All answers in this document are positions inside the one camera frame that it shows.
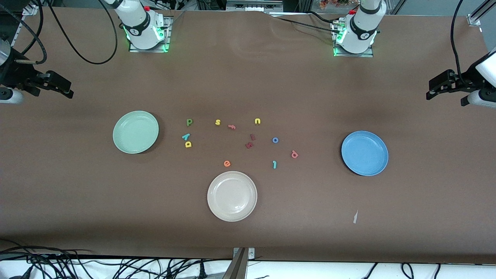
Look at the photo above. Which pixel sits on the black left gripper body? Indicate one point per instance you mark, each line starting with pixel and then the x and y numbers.
pixel 466 82

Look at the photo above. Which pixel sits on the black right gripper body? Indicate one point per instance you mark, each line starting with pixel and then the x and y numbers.
pixel 16 76

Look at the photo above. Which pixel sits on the red foam letter d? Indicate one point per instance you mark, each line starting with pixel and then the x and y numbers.
pixel 296 156

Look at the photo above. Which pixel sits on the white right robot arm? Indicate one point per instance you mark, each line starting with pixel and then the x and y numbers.
pixel 139 23

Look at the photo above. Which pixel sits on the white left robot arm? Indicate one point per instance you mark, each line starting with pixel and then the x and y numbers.
pixel 362 31

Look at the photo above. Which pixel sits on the green plate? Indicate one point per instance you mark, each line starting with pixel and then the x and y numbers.
pixel 135 132

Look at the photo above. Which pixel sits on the blue plate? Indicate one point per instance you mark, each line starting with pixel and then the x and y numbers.
pixel 364 153

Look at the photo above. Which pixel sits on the artificial flowers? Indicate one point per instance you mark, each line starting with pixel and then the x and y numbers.
pixel 333 3

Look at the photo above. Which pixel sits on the brown table cover sheet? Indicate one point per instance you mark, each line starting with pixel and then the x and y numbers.
pixel 248 77

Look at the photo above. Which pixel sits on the wide dark red foam letter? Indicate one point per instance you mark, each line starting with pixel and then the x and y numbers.
pixel 249 145

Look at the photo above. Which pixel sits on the grey metal box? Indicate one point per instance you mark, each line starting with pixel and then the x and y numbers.
pixel 254 4

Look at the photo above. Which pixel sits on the beige plate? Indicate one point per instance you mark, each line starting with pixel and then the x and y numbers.
pixel 232 196

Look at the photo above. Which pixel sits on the grey metal beam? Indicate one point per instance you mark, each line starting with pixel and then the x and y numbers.
pixel 236 267

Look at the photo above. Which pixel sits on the aluminium frame rail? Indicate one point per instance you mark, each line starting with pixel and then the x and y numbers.
pixel 29 7
pixel 478 13

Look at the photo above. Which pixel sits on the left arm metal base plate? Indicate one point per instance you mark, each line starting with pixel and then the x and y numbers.
pixel 354 55

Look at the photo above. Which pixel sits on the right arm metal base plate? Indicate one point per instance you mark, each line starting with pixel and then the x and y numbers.
pixel 149 50

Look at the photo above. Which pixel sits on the silver metal bracket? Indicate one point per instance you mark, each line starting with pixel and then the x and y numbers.
pixel 251 254

